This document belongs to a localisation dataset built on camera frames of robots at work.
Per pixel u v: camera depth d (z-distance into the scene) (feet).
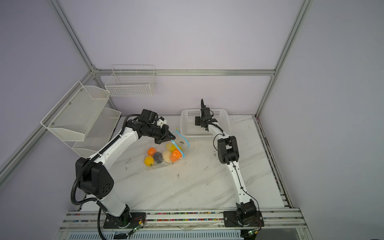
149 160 2.97
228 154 2.32
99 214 2.36
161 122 2.61
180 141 3.39
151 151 3.05
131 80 3.14
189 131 3.65
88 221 2.45
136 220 2.40
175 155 2.75
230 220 2.41
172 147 2.58
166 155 2.94
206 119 3.06
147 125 2.18
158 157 2.95
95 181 1.48
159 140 2.45
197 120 3.49
